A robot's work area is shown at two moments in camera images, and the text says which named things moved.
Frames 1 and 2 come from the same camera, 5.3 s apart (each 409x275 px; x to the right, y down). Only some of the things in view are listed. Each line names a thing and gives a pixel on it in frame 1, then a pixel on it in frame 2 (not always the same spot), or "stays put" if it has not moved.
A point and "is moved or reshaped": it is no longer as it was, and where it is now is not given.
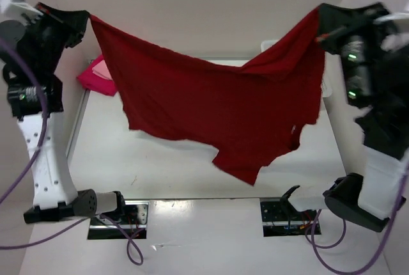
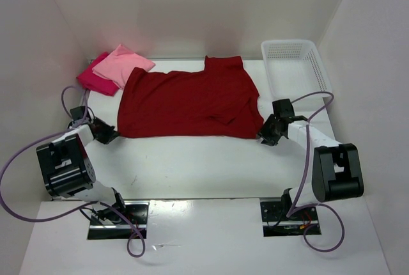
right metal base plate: x=278 y=221 stays put
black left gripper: x=59 y=23 → x=104 y=131
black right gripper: x=348 y=22 → x=271 y=128
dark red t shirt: x=250 y=113 is moved or reshaped
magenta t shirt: x=92 y=82 stays put
